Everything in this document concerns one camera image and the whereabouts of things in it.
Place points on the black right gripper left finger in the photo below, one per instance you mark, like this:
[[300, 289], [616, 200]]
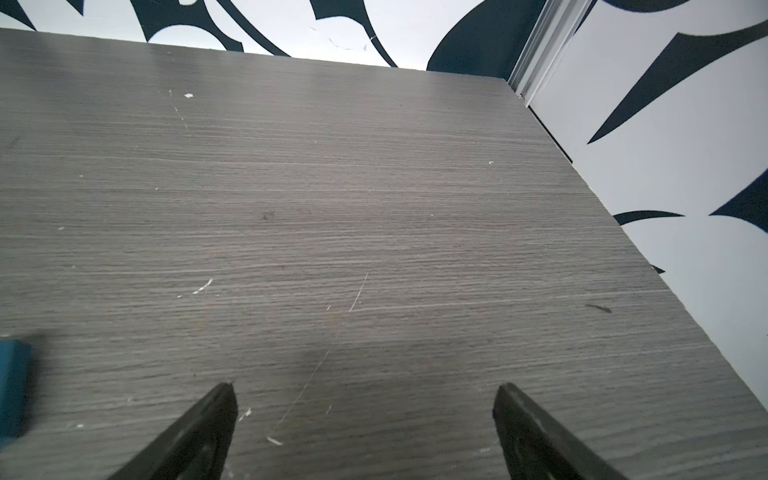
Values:
[[195, 446]]

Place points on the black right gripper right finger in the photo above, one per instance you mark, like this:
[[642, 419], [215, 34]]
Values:
[[536, 446]]

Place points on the aluminium frame post right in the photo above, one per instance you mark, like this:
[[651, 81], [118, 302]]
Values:
[[557, 23]]

